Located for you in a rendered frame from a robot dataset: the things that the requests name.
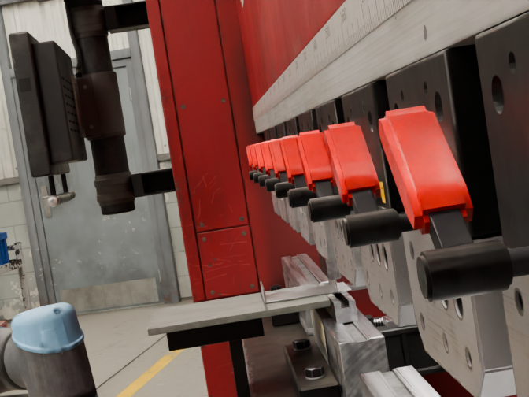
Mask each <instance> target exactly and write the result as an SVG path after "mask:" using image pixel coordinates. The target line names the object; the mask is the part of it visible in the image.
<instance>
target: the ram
mask: <svg viewBox="0 0 529 397"><path fill-rule="evenodd" d="M345 1H346V0H243V6H242V1H241V0H236V5H237V10H238V15H239V25H240V31H241V36H242V45H243V51H244V56H245V62H246V71H247V76H248V81H249V87H250V97H251V102H252V107H254V106H255V105H256V104H257V102H258V101H259V100H260V99H261V97H262V96H263V95H264V94H265V93H266V92H267V90H268V89H269V88H270V87H271V86H272V85H273V84H274V83H275V82H276V81H277V79H278V78H279V77H280V76H281V75H282V74H283V72H284V71H285V70H286V69H287V68H288V66H289V65H290V64H291V63H292V62H293V60H294V59H295V58H296V57H297V56H298V55H299V54H300V53H301V52H302V51H303V50H304V48H305V47H306V46H307V45H308V44H309V42H310V41H311V40H312V39H313V38H314V36H315V35H316V34H317V33H318V32H319V31H320V29H321V28H322V27H323V26H324V25H325V24H326V23H327V22H328V21H329V20H330V18H331V17H332V16H333V15H334V14H335V12H336V11H337V10H338V9H339V8H340V7H341V5H342V4H343V3H344V2H345ZM527 12H529V0H411V1H410V2H408V3H407V4H406V5H404V6H403V7H401V8H400V9H399V10H398V11H397V12H396V13H394V14H393V15H392V16H390V17H389V18H387V19H386V20H385V21H384V22H383V23H382V24H380V25H379V26H377V27H376V28H375V29H373V30H372V31H371V32H369V33H368V34H367V35H366V36H365V37H363V38H362V39H360V40H359V41H358V42H357V43H355V44H354V45H352V46H351V47H350V48H349V49H348V50H346V51H345V52H344V53H342V54H341V55H340V56H338V57H337V58H336V59H335V60H334V61H332V62H331V63H330V64H328V65H327V66H325V67H324V68H323V69H321V70H320V71H319V72H318V73H317V74H316V75H314V76H313V77H311V78H310V79H309V80H307V81H306V82H305V83H303V84H302V85H301V86H300V87H299V88H297V89H296V90H295V91H293V92H292V93H291V94H289V95H288V96H287V97H286V98H284V99H283V100H282V101H281V102H279V103H278V104H276V105H275V106H274V107H272V108H271V109H270V110H269V111H268V112H266V113H265V114H264V115H262V116H261V117H259V118H258V119H257V120H256V121H254V122H255V128H256V133H257V134H261V133H264V131H265V130H267V129H269V128H272V127H274V126H276V125H278V124H281V123H283V122H284V121H288V120H290V119H291V118H293V117H298V115H300V114H302V113H305V112H307V111H309V110H311V109H315V108H316V107H317V106H321V105H323V104H324V103H326V102H330V101H331V100H333V99H336V98H341V97H342V96H343V95H345V94H347V93H349V92H351V91H354V90H356V89H358V88H360V87H363V86H364V85H367V84H369V83H371V82H373V81H378V80H385V79H386V76H388V75H389V74H391V73H393V72H396V71H398V70H400V69H403V68H404V67H407V66H409V65H411V64H413V63H416V62H418V61H420V60H423V59H425V58H427V57H429V56H431V55H433V54H436V53H438V52H440V51H442V50H444V49H447V48H452V47H458V46H467V45H473V44H475V37H476V36H477V35H478V34H480V33H482V32H485V31H487V30H489V29H491V28H494V27H496V26H498V25H499V24H503V23H505V22H506V21H508V20H511V19H513V18H515V17H518V16H520V15H522V14H524V13H527Z"/></svg>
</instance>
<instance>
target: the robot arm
mask: <svg viewBox="0 0 529 397"><path fill-rule="evenodd" d="M11 326H12V328H5V327H0V394H2V393H4V392H7V391H13V390H28V396H29V397H98V393H97V391H96V387H95V383H94V378H93V375H92V372H91V366H90V363H89V359H88V356H87V350H86V347H85V343H84V334H83V330H82V329H81V327H80V324H79V321H78V318H77V316H76V311H75V309H74V307H73V306H72V305H70V304H68V303H66V302H60V303H55V304H52V305H47V306H41V307H38V308H34V309H32V310H28V311H25V312H23V313H20V314H18V315H16V316H15V317H14V318H13V319H12V321H11Z"/></svg>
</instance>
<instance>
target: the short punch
mask: <svg viewBox="0 0 529 397"><path fill-rule="evenodd" d="M319 259H320V268H321V271H322V272H323V273H324V274H325V275H326V277H327V278H328V282H329V284H330V285H331V286H332V287H333V288H334V290H335V291H336V292H337V293H338V287H337V281H336V280H337V279H341V277H342V274H341V273H340V272H339V271H338V266H337V264H336V262H328V261H327V260H326V259H325V258H324V257H323V256H322V255H321V254H320V253H319Z"/></svg>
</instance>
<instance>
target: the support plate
mask: <svg viewBox="0 0 529 397"><path fill-rule="evenodd" d="M315 286H318V285H317V284H309V285H304V286H298V287H293V288H284V289H279V290H274V291H265V292H264V293H265V294H266V293H272V292H278V291H288V290H294V289H299V288H310V287H315ZM266 304H267V305H269V306H267V307H268V310H265V306H264V303H263V301H262V298H261V294H260V293H255V294H249V295H240V296H235V297H230V298H225V299H216V300H211V301H206V302H196V303H191V304H186V305H182V306H172V307H167V308H162V309H157V310H155V311H154V314H153V316H152V319H151V321H150V325H149V328H148V329H147V331H148V336H154V335H159V334H165V333H170V332H178V331H183V330H188V329H194V328H203V327H208V326H213V325H222V324H227V323H232V322H237V321H246V320H251V319H256V318H262V317H271V316H275V315H280V314H290V313H295V312H300V311H305V310H314V309H319V308H324V307H329V306H331V304H330V300H329V299H328V297H327V296H326V295H318V296H313V297H307V298H301V299H292V300H286V301H280V302H270V303H266Z"/></svg>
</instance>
